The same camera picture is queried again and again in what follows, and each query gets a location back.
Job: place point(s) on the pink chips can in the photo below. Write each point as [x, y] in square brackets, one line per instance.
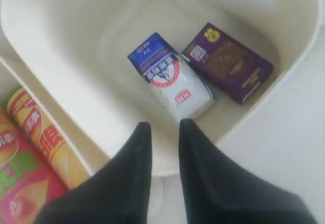
[27, 181]

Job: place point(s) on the yellow chips can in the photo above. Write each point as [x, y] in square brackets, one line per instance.
[46, 138]

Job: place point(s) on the cream bin with square mark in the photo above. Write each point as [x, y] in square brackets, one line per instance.
[77, 49]

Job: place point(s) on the cream bin with triangle mark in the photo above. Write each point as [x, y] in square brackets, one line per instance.
[92, 158]

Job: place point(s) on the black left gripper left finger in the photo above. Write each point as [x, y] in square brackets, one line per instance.
[118, 193]

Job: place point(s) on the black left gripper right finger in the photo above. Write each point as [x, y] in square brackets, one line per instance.
[218, 190]

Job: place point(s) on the white and blue milk carton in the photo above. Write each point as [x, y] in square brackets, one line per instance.
[171, 79]

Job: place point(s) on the purple box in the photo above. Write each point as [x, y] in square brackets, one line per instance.
[227, 63]

